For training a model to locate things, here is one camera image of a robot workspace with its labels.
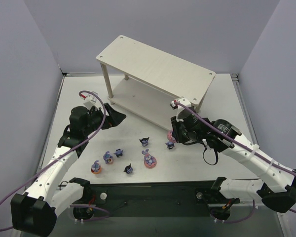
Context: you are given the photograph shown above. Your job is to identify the light wooden two-tier shelf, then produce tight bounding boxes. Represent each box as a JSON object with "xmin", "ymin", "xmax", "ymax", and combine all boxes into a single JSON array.
[{"xmin": 96, "ymin": 35, "xmax": 216, "ymax": 130}]

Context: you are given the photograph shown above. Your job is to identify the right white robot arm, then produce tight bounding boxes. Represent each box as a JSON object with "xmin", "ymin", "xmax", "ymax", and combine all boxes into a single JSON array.
[{"xmin": 170, "ymin": 110, "xmax": 296, "ymax": 213}]

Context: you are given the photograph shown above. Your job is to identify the purple-headed figure black bow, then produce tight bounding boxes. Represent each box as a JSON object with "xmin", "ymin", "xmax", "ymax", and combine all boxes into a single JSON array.
[{"xmin": 165, "ymin": 141, "xmax": 175, "ymax": 150}]

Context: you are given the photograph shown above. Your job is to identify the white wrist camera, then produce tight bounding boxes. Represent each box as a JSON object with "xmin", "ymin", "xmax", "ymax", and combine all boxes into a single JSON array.
[
  {"xmin": 83, "ymin": 91, "xmax": 98, "ymax": 110},
  {"xmin": 170, "ymin": 97, "xmax": 191, "ymax": 110}
]

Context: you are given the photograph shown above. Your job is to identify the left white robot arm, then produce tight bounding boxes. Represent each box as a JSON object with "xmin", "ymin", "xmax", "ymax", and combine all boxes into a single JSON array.
[{"xmin": 10, "ymin": 103, "xmax": 126, "ymax": 237}]

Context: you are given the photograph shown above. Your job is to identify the black-headed figure purple bow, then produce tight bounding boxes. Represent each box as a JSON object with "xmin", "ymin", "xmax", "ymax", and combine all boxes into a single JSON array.
[{"xmin": 139, "ymin": 137, "xmax": 149, "ymax": 147}]

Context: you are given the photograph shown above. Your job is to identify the black imp figure front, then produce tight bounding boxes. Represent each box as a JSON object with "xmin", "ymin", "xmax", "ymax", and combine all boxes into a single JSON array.
[{"xmin": 123, "ymin": 164, "xmax": 133, "ymax": 174}]

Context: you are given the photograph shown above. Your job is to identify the purple bunny with red cake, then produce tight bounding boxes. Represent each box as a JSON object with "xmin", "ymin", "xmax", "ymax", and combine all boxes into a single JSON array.
[{"xmin": 103, "ymin": 151, "xmax": 114, "ymax": 164}]

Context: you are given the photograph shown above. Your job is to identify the purple imp figure left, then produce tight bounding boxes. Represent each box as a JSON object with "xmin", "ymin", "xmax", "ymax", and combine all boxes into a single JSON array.
[{"xmin": 114, "ymin": 149, "xmax": 124, "ymax": 158}]

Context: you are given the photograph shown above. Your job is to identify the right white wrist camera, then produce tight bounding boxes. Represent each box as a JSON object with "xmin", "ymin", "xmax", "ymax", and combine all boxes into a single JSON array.
[{"xmin": 170, "ymin": 97, "xmax": 191, "ymax": 110}]

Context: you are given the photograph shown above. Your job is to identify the black loop cable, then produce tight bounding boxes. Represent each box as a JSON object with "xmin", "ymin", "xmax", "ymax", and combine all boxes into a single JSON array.
[{"xmin": 202, "ymin": 147, "xmax": 218, "ymax": 165}]

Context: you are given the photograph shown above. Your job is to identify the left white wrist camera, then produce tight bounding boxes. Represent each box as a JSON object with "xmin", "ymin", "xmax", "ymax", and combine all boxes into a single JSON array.
[{"xmin": 83, "ymin": 91, "xmax": 98, "ymax": 110}]

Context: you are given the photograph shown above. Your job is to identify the large bunny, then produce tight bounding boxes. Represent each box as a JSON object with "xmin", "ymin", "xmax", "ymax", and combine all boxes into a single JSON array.
[{"xmin": 142, "ymin": 149, "xmax": 157, "ymax": 168}]

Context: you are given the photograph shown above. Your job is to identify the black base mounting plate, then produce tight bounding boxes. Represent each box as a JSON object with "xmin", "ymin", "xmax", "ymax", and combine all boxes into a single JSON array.
[{"xmin": 61, "ymin": 181, "xmax": 240, "ymax": 218}]

